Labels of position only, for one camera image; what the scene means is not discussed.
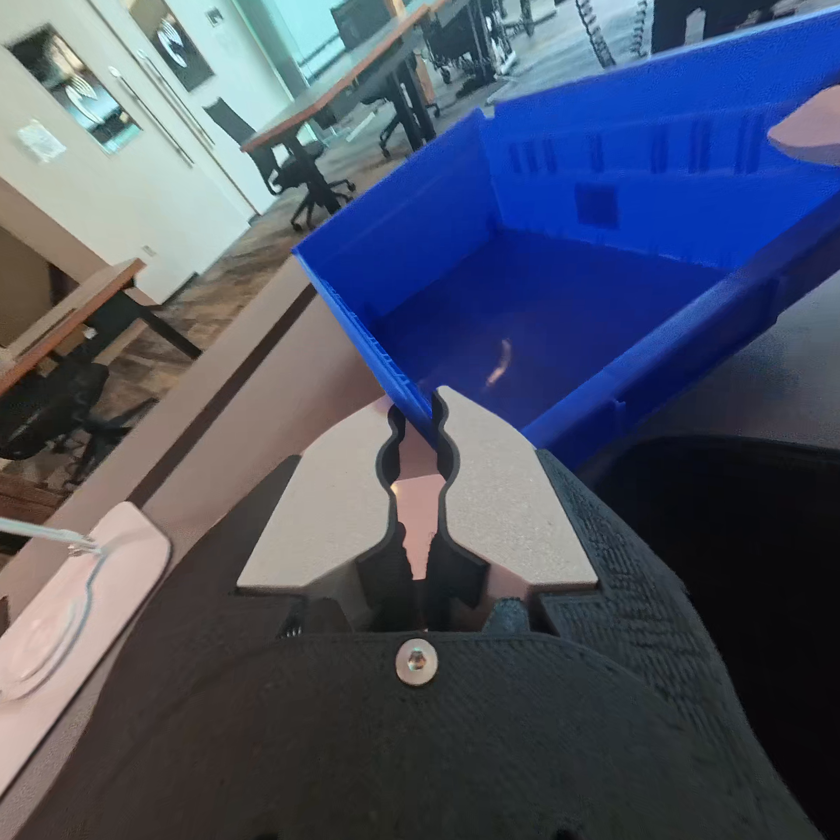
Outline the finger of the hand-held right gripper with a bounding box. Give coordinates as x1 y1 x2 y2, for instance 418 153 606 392
766 86 840 166

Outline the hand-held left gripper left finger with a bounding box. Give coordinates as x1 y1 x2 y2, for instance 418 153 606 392
237 398 421 626

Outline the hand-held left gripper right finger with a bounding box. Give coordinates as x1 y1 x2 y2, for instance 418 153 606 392
423 385 598 622

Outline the blue plastic bin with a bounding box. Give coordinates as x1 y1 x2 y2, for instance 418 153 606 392
293 7 840 473

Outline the white table sign stand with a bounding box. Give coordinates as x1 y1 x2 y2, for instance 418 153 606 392
0 503 173 795

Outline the black office chair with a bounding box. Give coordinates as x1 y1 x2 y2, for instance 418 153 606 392
420 0 519 86
0 361 152 480
204 99 355 233

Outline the wooden office desk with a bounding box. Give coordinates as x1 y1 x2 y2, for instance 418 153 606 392
241 0 447 152
0 259 204 395

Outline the black coiled cable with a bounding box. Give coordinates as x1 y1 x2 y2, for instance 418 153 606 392
575 0 653 69

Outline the white wall paper notice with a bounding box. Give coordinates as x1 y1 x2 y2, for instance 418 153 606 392
16 119 67 165

